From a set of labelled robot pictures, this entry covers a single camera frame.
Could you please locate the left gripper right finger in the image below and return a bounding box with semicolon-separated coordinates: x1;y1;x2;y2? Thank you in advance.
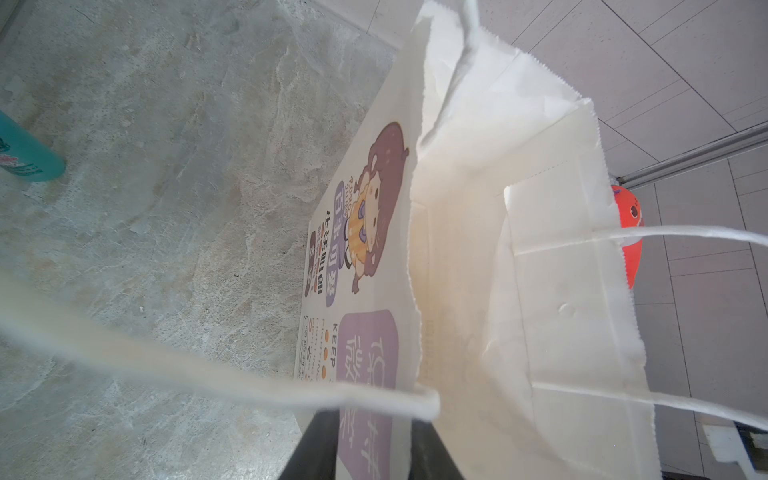
409;420;464;480

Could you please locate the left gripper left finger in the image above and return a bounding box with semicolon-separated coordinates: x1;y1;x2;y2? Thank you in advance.
278;410;339;480

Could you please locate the white printed paper bag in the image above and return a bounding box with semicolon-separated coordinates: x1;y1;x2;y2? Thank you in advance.
0;0;768;480

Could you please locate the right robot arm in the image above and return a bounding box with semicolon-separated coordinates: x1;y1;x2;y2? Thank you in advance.
657;420;767;479

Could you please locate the red plush fish toy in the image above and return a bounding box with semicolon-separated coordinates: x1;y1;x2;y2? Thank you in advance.
612;185;644;289

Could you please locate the teal bottle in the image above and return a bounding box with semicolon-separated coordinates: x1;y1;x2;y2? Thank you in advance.
0;112;66;182

